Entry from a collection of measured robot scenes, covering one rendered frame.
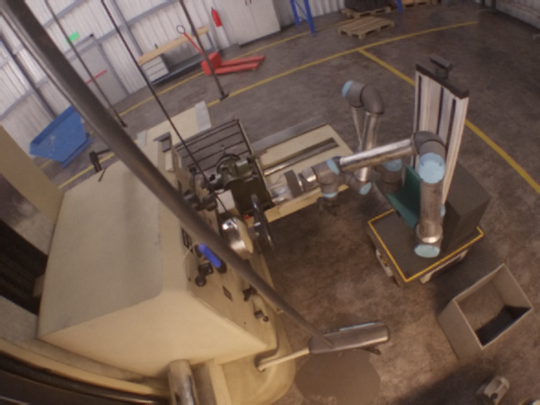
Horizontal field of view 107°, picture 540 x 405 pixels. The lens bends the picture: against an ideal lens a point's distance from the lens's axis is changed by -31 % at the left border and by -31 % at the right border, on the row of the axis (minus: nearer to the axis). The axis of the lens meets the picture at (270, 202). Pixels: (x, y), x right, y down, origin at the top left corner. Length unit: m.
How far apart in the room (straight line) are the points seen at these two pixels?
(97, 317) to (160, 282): 0.25
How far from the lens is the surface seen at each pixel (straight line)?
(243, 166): 1.88
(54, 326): 1.12
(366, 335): 1.21
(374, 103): 1.60
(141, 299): 0.85
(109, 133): 0.24
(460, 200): 2.18
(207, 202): 1.18
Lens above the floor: 2.48
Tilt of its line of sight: 48 degrees down
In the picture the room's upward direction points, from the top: 24 degrees counter-clockwise
